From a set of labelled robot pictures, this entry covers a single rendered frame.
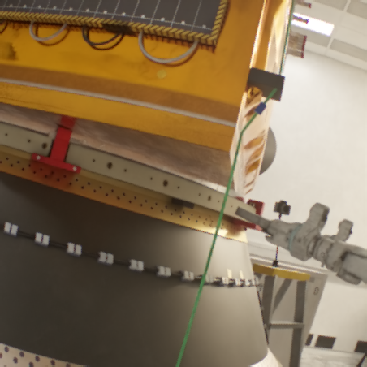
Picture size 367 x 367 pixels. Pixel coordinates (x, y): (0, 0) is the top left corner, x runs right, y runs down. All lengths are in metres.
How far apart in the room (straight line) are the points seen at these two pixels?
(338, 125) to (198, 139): 8.65
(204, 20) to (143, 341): 0.72
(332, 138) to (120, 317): 8.48
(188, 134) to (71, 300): 0.45
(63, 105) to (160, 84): 0.19
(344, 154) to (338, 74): 1.50
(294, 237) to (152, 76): 0.49
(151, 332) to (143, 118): 0.51
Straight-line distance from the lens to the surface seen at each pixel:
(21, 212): 1.25
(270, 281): 2.97
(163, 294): 1.35
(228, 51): 1.05
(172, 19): 1.05
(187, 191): 1.42
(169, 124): 1.03
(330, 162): 9.47
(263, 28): 1.11
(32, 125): 1.32
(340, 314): 9.54
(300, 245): 1.27
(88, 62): 1.09
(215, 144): 1.01
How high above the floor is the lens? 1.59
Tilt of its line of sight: 5 degrees up
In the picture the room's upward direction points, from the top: 15 degrees clockwise
